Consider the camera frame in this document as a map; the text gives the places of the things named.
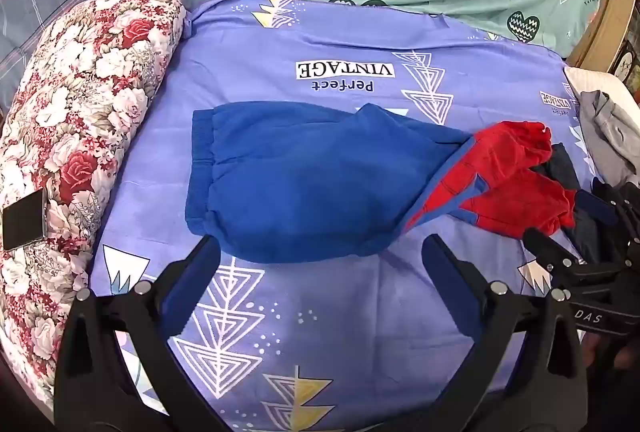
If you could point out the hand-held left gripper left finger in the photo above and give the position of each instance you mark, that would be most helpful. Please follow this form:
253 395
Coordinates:
186 297

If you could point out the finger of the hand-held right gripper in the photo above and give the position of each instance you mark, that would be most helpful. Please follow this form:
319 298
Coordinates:
597 208
547 249

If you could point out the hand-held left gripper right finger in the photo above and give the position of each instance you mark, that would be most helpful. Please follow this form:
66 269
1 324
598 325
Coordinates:
452 292

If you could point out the blue and red sweatshirt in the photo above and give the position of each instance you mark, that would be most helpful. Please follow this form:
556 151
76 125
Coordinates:
320 182

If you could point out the dark navy garment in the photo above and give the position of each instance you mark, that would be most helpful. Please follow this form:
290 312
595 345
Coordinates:
562 169

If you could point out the grey garment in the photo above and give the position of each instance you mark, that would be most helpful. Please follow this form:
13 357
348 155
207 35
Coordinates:
610 136

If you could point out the white pillow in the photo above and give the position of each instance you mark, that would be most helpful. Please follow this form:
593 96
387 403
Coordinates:
592 84

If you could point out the black smartphone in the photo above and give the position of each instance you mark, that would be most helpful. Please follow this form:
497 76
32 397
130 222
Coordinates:
24 220

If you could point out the floral quilt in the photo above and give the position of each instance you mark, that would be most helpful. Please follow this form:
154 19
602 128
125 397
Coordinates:
90 101

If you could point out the purple printed bedsheet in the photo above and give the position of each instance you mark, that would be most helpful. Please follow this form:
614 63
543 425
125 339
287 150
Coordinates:
340 66

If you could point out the wooden bed frame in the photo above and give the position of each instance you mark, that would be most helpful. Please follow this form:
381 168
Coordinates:
607 16

